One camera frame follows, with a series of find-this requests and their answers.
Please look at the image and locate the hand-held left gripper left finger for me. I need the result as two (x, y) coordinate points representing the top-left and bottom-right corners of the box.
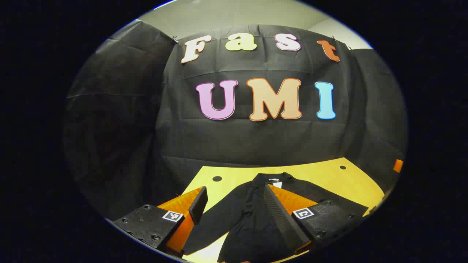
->
(113, 186), (209, 255)

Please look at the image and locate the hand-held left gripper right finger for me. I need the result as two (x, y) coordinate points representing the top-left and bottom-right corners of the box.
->
(263, 184), (369, 254)

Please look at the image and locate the black buttoned coat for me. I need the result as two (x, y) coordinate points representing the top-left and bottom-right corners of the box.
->
(182, 172), (369, 263)

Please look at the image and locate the black backdrop cloth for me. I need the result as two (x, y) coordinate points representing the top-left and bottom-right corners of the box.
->
(63, 19), (407, 220)

